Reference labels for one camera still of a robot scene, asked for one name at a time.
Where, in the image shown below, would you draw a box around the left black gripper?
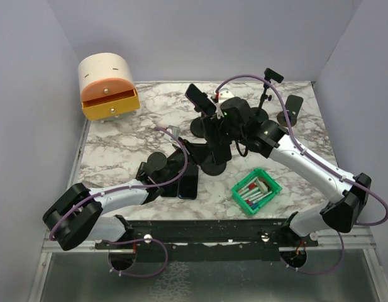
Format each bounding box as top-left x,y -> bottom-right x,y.
160,137 -> 214,184

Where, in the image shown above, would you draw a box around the black phone stand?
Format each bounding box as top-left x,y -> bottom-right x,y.
200,156 -> 226,176
190,106 -> 207,138
251,68 -> 284,122

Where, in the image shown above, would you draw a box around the black phone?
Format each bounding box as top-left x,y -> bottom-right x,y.
177,165 -> 199,200

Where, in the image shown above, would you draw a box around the grey silver phone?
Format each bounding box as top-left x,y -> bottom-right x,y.
161,180 -> 179,198

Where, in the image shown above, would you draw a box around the wood base phone stand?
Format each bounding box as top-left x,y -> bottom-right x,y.
277,94 -> 304,127

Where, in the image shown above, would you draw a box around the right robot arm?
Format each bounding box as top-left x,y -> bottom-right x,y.
201,97 -> 372,246

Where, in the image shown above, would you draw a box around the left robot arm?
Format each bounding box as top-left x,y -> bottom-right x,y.
43,138 -> 211,251

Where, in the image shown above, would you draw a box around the markers in bin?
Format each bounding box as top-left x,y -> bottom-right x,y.
238,177 -> 272,207

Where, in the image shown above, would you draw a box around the white eraser in bin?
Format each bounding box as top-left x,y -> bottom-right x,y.
255,178 -> 270,193

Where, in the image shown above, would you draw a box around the green plastic bin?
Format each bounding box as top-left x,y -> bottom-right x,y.
231,168 -> 282,216

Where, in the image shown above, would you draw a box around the orange drawer box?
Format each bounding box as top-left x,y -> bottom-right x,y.
78,53 -> 140,121

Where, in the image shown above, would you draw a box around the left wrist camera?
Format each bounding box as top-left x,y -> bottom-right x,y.
167,125 -> 180,138

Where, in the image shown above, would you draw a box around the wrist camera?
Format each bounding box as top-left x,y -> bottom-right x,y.
211,88 -> 235,119
167,125 -> 180,138

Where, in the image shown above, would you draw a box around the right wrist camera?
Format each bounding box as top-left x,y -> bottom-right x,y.
211,88 -> 235,119

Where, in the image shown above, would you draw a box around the black table front rail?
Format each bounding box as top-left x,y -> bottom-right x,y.
72,218 -> 360,262

